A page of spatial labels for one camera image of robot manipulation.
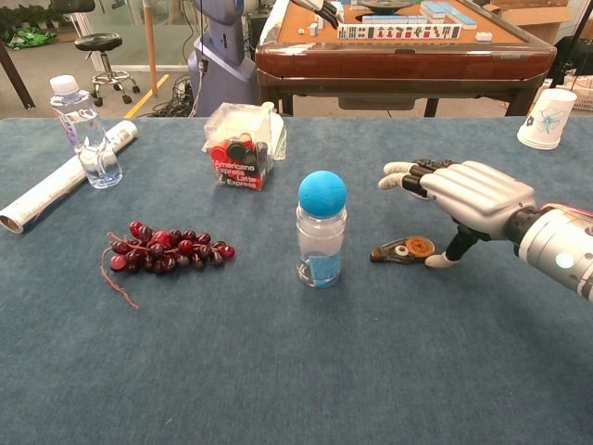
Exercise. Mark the orange black correction tape dispenser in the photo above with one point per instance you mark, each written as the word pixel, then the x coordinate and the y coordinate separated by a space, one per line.
pixel 407 250

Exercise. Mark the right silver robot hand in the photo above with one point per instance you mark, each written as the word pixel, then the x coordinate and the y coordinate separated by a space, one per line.
pixel 482 194

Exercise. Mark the black background robot hand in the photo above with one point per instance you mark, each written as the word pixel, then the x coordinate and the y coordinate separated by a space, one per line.
pixel 324 11

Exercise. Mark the white plastic basket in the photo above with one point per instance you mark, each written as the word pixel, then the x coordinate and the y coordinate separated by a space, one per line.
pixel 583 98

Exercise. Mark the white rolled paper tube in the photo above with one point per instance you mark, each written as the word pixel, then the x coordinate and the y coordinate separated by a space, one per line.
pixel 41 191

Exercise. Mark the small upright mahjong tile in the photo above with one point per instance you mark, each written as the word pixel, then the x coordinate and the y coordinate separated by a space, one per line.
pixel 313 29

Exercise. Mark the dark table leg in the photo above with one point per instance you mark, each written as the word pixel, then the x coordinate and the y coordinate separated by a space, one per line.
pixel 16 76

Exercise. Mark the brown cardboard box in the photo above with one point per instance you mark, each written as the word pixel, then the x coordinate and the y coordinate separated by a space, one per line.
pixel 542 18

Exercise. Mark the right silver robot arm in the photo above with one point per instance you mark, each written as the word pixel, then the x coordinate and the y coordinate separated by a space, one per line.
pixel 556 241

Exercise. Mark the clear jar with blue label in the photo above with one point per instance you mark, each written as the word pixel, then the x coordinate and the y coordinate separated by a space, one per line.
pixel 319 250

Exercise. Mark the white flower print paper cup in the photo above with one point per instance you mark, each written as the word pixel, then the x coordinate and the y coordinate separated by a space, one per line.
pixel 546 120

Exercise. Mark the blue foam ball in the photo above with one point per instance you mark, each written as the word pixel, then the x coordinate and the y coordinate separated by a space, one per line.
pixel 322 192

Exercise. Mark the blue felt table cloth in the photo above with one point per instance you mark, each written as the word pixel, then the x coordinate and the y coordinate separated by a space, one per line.
pixel 296 371

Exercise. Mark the clear plastic water bottle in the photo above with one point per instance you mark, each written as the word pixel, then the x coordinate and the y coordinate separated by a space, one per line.
pixel 88 139

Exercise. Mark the row of face-up mahjong tiles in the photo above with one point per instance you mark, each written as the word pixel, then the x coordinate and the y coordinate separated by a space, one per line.
pixel 398 32

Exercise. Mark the clear box of coffee capsules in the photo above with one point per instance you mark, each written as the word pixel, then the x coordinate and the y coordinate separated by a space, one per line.
pixel 236 171

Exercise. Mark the wooden pole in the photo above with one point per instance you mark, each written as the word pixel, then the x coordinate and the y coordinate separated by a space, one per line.
pixel 149 46

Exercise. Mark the brown wooden mahjong table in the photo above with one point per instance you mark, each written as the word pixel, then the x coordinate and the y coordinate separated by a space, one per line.
pixel 394 62

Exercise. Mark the black tripod stand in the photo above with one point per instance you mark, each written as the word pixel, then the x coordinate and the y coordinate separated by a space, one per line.
pixel 574 55

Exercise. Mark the green plastic bag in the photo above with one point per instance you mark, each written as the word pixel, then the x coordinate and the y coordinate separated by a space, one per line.
pixel 30 38

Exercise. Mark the row of blue-backed mahjong tiles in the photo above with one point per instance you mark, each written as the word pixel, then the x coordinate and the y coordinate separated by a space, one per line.
pixel 394 19

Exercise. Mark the blue background robot body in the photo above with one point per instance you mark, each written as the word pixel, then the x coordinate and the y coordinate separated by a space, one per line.
pixel 222 69

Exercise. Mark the stacked blue-backed mahjong tile row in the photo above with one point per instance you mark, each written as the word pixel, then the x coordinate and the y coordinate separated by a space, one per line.
pixel 447 13

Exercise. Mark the red plastic grape bunch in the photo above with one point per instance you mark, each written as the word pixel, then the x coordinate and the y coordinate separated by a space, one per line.
pixel 162 245

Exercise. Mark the black swivel stool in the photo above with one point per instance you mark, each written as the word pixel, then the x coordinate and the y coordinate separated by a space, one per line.
pixel 98 41

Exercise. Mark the single white mahjong tile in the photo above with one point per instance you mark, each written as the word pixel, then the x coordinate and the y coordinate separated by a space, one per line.
pixel 484 37

